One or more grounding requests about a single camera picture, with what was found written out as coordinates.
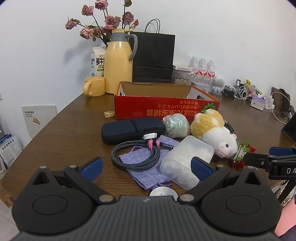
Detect white cable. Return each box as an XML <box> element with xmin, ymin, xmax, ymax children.
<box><xmin>271</xmin><ymin>91</ymin><xmax>292</xmax><ymax>124</ymax></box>

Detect clear jar of nuts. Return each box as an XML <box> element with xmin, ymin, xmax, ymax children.
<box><xmin>173</xmin><ymin>69</ymin><xmax>192</xmax><ymax>86</ymax></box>

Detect red cardboard box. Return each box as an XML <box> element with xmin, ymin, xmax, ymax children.
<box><xmin>114</xmin><ymin>81</ymin><xmax>221</xmax><ymax>121</ymax></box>

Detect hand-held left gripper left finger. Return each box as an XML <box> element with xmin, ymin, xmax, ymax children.
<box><xmin>33</xmin><ymin>157</ymin><xmax>116</xmax><ymax>205</ymax></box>

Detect colourful snack packets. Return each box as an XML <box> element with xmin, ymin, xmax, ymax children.
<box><xmin>245</xmin><ymin>79</ymin><xmax>263</xmax><ymax>95</ymax></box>

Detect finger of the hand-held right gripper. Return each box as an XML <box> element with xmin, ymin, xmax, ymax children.
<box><xmin>243</xmin><ymin>152</ymin><xmax>275</xmax><ymax>167</ymax></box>
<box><xmin>269</xmin><ymin>147</ymin><xmax>296</xmax><ymax>156</ymax></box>

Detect white milk carton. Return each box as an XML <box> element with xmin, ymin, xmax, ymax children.
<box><xmin>90</xmin><ymin>46</ymin><xmax>106</xmax><ymax>78</ymax></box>

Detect braided charging cable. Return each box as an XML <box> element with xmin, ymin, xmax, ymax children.
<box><xmin>111</xmin><ymin>137</ymin><xmax>174</xmax><ymax>171</ymax></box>

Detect dark blue zip case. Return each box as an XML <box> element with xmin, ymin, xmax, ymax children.
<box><xmin>101</xmin><ymin>117</ymin><xmax>166</xmax><ymax>145</ymax></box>

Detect white printed tin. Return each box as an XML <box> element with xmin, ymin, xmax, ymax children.
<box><xmin>191</xmin><ymin>79</ymin><xmax>214</xmax><ymax>93</ymax></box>

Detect yellow thermos jug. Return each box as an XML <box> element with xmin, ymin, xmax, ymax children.
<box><xmin>104</xmin><ymin>29</ymin><xmax>138</xmax><ymax>94</ymax></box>

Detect yellow mug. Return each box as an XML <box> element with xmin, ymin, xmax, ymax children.
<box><xmin>83</xmin><ymin>77</ymin><xmax>105</xmax><ymax>97</ymax></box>

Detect tangle of charger cables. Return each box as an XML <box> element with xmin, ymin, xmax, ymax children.
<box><xmin>222</xmin><ymin>79</ymin><xmax>251</xmax><ymax>100</ymax></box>

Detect dark brown stand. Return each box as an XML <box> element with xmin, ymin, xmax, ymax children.
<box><xmin>270</xmin><ymin>87</ymin><xmax>292</xmax><ymax>118</ymax></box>

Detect iridescent ball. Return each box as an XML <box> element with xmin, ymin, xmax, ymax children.
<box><xmin>162</xmin><ymin>115</ymin><xmax>190</xmax><ymax>139</ymax></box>

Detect black paper bag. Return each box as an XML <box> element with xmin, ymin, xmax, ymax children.
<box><xmin>128</xmin><ymin>19</ymin><xmax>175</xmax><ymax>84</ymax></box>

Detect purple cloth pouch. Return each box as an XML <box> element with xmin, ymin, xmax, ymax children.
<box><xmin>119</xmin><ymin>135</ymin><xmax>199</xmax><ymax>190</ymax></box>

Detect red rose hair clip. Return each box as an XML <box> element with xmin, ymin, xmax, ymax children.
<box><xmin>228</xmin><ymin>139</ymin><xmax>257</xmax><ymax>169</ymax></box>

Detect purple tissue box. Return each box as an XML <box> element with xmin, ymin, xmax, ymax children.
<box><xmin>250</xmin><ymin>94</ymin><xmax>266</xmax><ymax>111</ymax></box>

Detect white and yellow plush sheep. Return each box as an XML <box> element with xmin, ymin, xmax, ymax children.
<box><xmin>190</xmin><ymin>109</ymin><xmax>238</xmax><ymax>159</ymax></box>

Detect white sign board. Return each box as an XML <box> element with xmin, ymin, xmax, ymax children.
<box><xmin>22</xmin><ymin>105</ymin><xmax>57</xmax><ymax>139</ymax></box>

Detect stack of blue booklets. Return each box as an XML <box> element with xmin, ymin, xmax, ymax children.
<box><xmin>0</xmin><ymin>133</ymin><xmax>23</xmax><ymax>169</ymax></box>

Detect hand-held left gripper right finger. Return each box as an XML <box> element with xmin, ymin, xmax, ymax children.
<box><xmin>179</xmin><ymin>157</ymin><xmax>263</xmax><ymax>205</ymax></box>

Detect dried pink rose bouquet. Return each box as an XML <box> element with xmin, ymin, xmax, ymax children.
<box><xmin>65</xmin><ymin>0</ymin><xmax>140</xmax><ymax>47</ymax></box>

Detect white charger block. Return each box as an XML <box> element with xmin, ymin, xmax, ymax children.
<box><xmin>264</xmin><ymin>94</ymin><xmax>274</xmax><ymax>109</ymax></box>

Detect person's right forearm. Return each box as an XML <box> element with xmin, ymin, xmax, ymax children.
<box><xmin>274</xmin><ymin>200</ymin><xmax>296</xmax><ymax>239</ymax></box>

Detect translucent plastic container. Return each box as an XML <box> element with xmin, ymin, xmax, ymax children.
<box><xmin>160</xmin><ymin>136</ymin><xmax>214</xmax><ymax>190</ymax></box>

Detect brown cardboard carton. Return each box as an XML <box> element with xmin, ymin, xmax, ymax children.
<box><xmin>0</xmin><ymin>185</ymin><xmax>15</xmax><ymax>208</ymax></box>

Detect white robot toy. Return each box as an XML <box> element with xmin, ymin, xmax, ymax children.
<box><xmin>212</xmin><ymin>75</ymin><xmax>227</xmax><ymax>95</ymax></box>

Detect black angled panel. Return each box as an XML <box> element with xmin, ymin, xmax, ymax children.
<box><xmin>281</xmin><ymin>119</ymin><xmax>296</xmax><ymax>136</ymax></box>

